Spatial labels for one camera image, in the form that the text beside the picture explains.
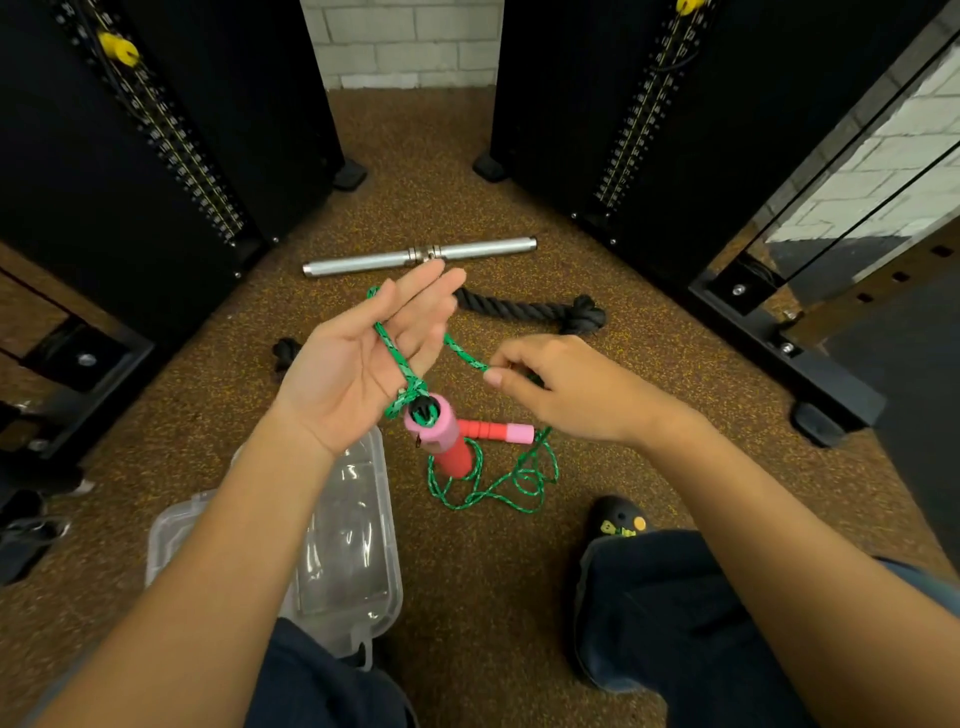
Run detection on black weight stack machine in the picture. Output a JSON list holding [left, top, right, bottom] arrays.
[[487, 0, 950, 301], [0, 0, 348, 470]]

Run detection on person's right leg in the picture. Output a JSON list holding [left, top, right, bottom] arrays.
[[572, 527, 960, 728]]

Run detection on black triceps rope attachment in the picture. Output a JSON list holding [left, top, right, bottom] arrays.
[[272, 287, 608, 376]]

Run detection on person's left forearm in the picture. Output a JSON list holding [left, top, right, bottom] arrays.
[[30, 408, 339, 728]]

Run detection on silver metal cable bar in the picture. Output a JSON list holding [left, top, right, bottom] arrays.
[[302, 236, 539, 279]]

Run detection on person's leg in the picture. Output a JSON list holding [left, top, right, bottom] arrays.
[[572, 527, 960, 728], [243, 617, 418, 728]]

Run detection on green jump rope pink handles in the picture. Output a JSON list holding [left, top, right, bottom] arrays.
[[366, 285, 561, 516]]

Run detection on person's right hand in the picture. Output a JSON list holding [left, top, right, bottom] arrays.
[[483, 333, 710, 449]]

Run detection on person's left hand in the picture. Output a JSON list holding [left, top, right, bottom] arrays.
[[276, 258, 468, 459]]

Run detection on black machine frame with chrome panel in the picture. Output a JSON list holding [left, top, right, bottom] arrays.
[[688, 7, 960, 451]]

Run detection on dark shoes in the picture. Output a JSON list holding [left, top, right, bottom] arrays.
[[0, 450, 97, 588]]

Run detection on clear plastic storage box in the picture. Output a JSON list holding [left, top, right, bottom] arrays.
[[145, 426, 405, 673]]

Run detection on person's left leg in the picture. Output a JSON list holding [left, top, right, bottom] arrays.
[[243, 617, 418, 728]]

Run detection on person's right forearm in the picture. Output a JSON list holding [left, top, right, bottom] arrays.
[[645, 408, 960, 728]]

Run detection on person's black right shoe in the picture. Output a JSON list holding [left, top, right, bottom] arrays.
[[583, 494, 651, 543]]

